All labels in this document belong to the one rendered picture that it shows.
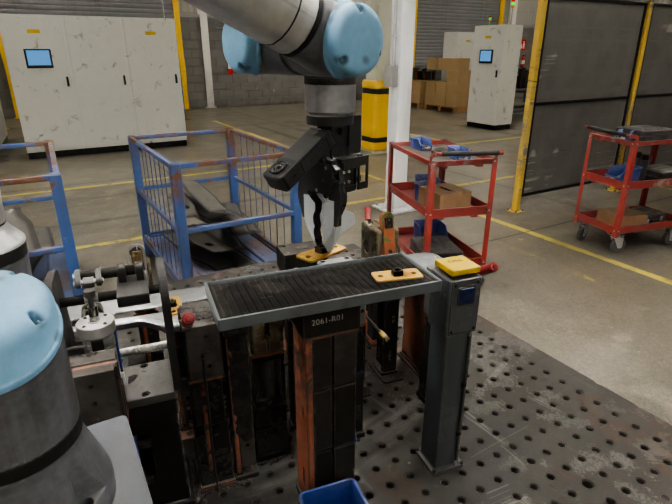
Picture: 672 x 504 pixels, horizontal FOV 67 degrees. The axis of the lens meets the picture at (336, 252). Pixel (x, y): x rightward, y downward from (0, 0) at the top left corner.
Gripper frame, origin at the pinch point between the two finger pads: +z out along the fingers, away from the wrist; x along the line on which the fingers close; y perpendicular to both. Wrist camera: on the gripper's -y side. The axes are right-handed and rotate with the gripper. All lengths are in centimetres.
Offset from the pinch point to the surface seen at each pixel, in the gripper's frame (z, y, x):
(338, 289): 7.1, 0.5, -3.5
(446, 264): 7.0, 21.5, -10.5
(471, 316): 16.8, 23.9, -15.3
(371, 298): 7.4, 2.1, -9.1
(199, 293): 23.1, 1.0, 40.9
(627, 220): 95, 388, 44
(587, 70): -14, 510, 136
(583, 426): 53, 56, -30
